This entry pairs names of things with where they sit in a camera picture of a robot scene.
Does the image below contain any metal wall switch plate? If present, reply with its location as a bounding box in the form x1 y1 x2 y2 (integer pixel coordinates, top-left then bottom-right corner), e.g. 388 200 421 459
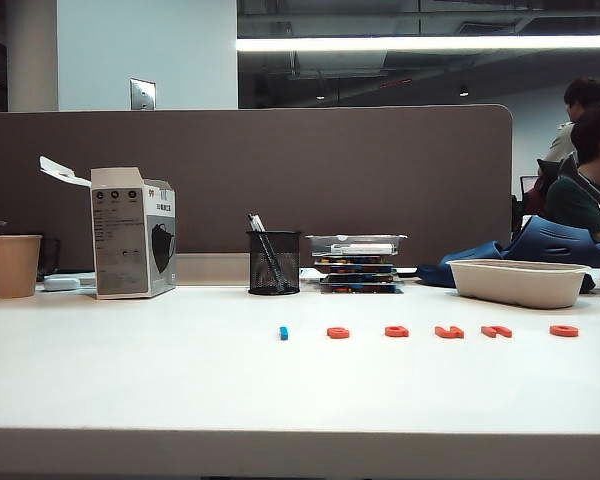
129 77 157 111

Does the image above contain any white oblong pulp tray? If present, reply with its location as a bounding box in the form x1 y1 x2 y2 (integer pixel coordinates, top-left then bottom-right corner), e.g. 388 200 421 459
447 258 592 310

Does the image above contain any brown desk partition panel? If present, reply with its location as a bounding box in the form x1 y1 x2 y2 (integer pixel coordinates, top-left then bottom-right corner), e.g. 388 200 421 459
0 103 514 271

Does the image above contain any long ceiling light strip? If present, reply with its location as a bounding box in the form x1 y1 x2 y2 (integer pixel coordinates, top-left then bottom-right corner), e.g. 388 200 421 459
236 34 600 53

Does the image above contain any white round pillar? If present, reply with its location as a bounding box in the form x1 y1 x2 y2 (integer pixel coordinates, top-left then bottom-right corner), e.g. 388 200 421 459
5 0 60 112

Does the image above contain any standing person light shirt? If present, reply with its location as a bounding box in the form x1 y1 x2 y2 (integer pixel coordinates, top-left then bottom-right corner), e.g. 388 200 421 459
537 76 600 164

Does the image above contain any black white pen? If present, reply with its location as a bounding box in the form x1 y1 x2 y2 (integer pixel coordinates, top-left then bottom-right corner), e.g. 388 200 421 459
247 213 289 292

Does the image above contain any brown paper cup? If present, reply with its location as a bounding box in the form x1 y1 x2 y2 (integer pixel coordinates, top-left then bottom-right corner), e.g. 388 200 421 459
0 234 43 299

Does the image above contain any small white plastic case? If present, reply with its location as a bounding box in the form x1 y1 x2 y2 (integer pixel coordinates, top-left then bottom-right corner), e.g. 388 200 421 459
42 275 81 292

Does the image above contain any grey metal bracket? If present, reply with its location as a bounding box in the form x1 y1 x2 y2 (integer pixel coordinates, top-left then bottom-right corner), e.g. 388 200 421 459
558 152 600 206

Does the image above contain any dark drinking glass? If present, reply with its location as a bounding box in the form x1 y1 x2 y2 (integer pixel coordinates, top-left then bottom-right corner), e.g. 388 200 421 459
37 236 61 282

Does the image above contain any seated person green shirt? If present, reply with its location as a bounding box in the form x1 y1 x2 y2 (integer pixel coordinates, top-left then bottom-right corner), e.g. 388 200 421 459
544 107 600 241

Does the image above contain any black mesh pen holder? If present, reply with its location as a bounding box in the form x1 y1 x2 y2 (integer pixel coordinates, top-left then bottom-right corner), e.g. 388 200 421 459
245 229 302 296

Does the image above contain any grey white mask box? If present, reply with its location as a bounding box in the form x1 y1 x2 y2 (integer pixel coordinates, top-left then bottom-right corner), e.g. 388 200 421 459
38 155 177 300

